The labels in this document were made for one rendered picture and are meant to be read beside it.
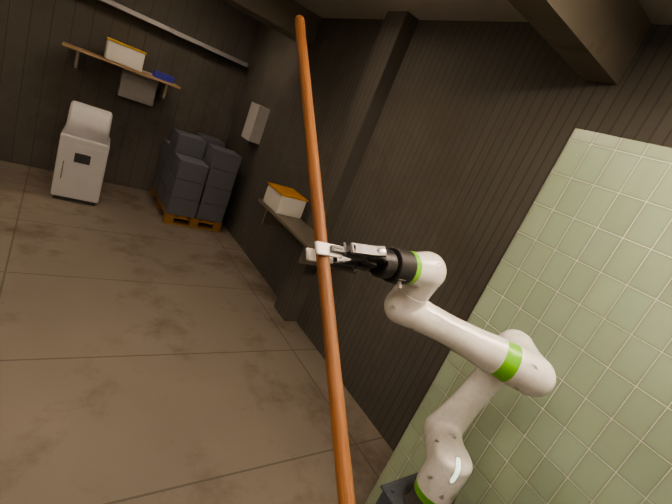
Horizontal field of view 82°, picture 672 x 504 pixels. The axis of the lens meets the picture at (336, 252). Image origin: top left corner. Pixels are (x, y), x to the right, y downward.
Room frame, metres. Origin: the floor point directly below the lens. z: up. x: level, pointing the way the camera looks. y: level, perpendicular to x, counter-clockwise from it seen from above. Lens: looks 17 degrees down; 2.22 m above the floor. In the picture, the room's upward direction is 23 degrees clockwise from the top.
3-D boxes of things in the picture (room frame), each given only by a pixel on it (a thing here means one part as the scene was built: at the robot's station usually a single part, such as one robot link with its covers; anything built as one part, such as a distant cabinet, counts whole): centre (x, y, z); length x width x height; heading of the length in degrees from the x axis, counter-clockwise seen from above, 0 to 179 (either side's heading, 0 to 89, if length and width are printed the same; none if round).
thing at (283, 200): (4.38, 0.77, 1.25); 0.42 x 0.35 x 0.24; 40
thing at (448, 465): (1.07, -0.60, 1.36); 0.16 x 0.13 x 0.19; 179
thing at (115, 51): (5.64, 3.82, 2.01); 0.49 x 0.41 x 0.27; 130
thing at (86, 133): (5.04, 3.69, 0.63); 0.65 x 0.54 x 1.26; 36
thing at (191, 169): (6.13, 2.61, 0.63); 1.28 x 0.87 x 1.27; 40
